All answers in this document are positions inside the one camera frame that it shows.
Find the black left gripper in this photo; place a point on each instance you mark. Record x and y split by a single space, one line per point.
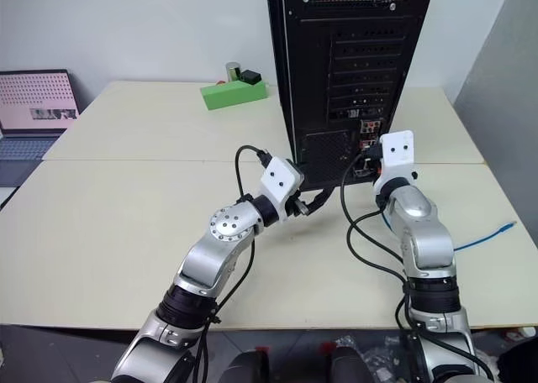
296 204

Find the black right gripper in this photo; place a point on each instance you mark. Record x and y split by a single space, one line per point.
365 169

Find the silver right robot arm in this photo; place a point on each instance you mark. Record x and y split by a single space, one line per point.
424 240

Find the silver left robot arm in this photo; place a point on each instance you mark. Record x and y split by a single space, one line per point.
210 265

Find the black computer tower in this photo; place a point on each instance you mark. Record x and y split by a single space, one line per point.
357 64

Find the green rectangular box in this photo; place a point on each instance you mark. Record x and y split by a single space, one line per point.
233 95

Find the small black box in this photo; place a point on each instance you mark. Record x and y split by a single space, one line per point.
251 77

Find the grey partition panel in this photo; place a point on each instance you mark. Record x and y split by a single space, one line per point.
500 106

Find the silver metal can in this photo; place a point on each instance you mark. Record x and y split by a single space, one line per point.
233 70

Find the dark rounded shape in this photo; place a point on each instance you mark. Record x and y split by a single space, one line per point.
349 366
248 368

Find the open laptop with pink screen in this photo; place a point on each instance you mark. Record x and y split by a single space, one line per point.
33 106

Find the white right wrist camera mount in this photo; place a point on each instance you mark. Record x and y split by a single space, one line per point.
397 148

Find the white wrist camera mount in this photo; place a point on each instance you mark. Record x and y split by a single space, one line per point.
397 148
279 177

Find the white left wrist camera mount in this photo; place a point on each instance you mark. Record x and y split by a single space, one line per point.
279 177

